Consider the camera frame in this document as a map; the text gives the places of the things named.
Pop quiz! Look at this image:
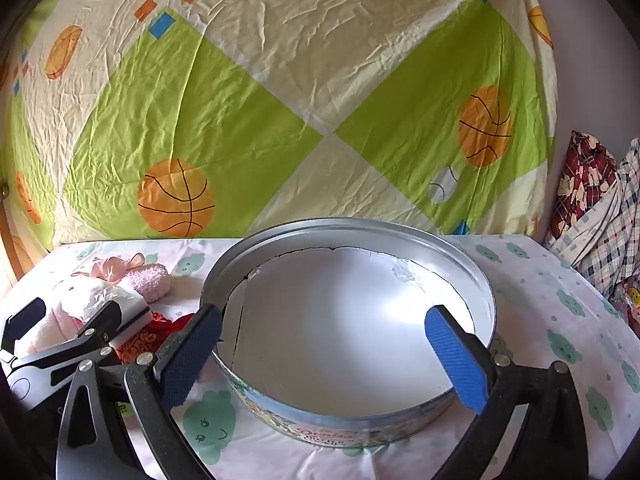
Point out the round metal tin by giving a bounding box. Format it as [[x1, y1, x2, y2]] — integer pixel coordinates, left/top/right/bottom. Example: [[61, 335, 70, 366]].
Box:
[[199, 217, 497, 448]]

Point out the cloud print sheet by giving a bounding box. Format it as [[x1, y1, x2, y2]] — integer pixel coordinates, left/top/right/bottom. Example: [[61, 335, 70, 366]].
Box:
[[0, 234, 640, 480]]

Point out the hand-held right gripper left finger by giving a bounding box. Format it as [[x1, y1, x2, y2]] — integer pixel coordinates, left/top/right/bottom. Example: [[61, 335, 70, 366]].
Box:
[[56, 304, 224, 480]]

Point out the maroon floral cloth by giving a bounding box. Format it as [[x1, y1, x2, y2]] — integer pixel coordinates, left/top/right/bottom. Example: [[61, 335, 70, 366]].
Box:
[[544, 130, 622, 247]]

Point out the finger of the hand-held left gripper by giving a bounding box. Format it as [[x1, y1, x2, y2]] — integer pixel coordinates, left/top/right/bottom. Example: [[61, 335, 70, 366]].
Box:
[[9, 301, 125, 387], [0, 297, 49, 361]]

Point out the plaid cloth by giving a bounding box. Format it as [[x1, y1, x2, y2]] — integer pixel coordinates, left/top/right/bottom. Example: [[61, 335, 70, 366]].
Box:
[[550, 139, 640, 313]]

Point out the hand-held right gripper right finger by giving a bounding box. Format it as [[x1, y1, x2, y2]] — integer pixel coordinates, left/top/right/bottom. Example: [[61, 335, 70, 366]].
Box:
[[424, 304, 590, 480]]

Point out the pink fluffy sock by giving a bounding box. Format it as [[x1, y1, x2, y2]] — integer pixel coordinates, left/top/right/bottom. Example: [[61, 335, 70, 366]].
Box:
[[125, 262, 171, 303]]

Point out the red embroidered pouch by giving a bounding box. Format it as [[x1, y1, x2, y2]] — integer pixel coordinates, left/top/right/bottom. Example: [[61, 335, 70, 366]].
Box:
[[117, 310, 198, 367]]

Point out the white towel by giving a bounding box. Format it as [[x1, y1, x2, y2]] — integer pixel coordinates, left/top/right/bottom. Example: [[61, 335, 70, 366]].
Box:
[[15, 302, 103, 357]]

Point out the basketball print quilt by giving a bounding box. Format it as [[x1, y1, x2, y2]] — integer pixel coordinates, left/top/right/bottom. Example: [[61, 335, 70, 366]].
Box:
[[0, 0, 558, 253]]

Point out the white gauze cloth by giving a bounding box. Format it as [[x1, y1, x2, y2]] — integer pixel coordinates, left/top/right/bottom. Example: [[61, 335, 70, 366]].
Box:
[[67, 276, 136, 313]]

